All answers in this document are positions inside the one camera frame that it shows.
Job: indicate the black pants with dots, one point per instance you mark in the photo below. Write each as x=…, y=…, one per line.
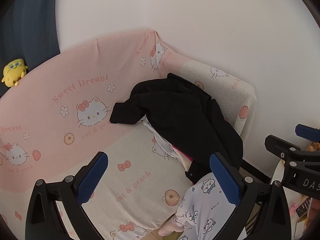
x=212, y=135

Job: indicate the pink Hello Kitty sofa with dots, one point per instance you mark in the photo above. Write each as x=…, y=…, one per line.
x=62, y=105

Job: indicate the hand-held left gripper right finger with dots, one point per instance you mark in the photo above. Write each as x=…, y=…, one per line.
x=222, y=177

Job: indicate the person's printed pajama pants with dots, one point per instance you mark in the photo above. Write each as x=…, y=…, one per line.
x=205, y=205

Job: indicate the white printed garment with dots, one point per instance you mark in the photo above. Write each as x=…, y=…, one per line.
x=162, y=142

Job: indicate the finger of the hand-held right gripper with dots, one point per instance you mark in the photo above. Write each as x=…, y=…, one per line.
x=277, y=143
x=306, y=131

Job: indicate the white gold-frame side table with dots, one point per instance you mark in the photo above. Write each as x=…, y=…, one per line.
x=287, y=200

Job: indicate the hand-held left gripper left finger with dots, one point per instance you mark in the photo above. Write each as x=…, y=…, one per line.
x=92, y=175

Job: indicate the cream garment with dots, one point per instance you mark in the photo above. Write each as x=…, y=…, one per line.
x=187, y=165

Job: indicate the dark blue curtain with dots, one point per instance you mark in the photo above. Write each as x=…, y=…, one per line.
x=30, y=17

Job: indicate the pink garment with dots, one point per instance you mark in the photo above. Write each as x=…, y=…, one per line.
x=185, y=157

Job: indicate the brown snack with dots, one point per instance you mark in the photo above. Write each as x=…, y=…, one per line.
x=313, y=147

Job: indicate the yellow plush toy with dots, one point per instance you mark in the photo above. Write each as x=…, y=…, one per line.
x=13, y=71

